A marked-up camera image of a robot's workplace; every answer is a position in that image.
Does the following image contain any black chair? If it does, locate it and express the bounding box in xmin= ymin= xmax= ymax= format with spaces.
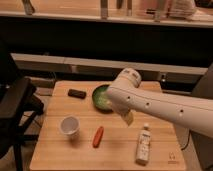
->
xmin=0 ymin=49 xmax=44 ymax=171

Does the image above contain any green bowl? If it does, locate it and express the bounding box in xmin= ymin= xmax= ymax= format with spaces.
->
xmin=92 ymin=84 xmax=112 ymax=113

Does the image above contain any white cup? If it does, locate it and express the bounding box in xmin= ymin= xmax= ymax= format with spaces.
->
xmin=60 ymin=116 xmax=80 ymax=140

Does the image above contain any white plastic bottle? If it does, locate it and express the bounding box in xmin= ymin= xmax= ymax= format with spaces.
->
xmin=135 ymin=123 xmax=151 ymax=165

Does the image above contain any black cable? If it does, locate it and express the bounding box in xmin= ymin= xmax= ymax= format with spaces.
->
xmin=179 ymin=130 xmax=192 ymax=152

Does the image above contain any orange red pepper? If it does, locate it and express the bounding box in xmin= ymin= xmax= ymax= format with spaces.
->
xmin=93 ymin=127 xmax=104 ymax=148

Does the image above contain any dark brown block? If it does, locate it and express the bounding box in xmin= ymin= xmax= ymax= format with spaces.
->
xmin=68 ymin=89 xmax=86 ymax=99

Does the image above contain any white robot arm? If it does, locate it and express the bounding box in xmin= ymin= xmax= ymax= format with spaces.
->
xmin=106 ymin=68 xmax=213 ymax=138

